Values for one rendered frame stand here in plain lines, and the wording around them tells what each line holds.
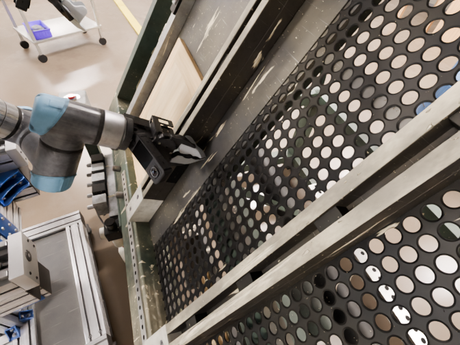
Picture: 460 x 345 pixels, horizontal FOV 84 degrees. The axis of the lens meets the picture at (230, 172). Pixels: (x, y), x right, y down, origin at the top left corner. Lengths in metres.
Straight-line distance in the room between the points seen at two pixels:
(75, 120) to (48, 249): 1.36
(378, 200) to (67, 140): 0.51
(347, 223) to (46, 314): 1.55
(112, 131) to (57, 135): 0.09
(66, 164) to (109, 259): 1.39
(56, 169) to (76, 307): 1.14
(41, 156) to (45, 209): 1.71
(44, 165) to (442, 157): 0.61
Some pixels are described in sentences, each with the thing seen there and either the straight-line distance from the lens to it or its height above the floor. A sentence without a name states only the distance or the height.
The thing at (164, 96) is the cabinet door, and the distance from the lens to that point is 0.99.
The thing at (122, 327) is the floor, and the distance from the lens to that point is 1.78.
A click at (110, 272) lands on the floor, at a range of 1.89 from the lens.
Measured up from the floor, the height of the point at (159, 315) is 0.89.
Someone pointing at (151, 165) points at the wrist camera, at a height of 1.29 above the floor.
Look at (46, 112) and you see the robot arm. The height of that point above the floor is 1.41.
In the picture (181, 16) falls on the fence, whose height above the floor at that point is 1.35.
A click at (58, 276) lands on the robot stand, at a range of 1.75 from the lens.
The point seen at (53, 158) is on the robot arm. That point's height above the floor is 1.32.
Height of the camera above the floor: 1.71
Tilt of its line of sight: 49 degrees down
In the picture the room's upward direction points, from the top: 9 degrees clockwise
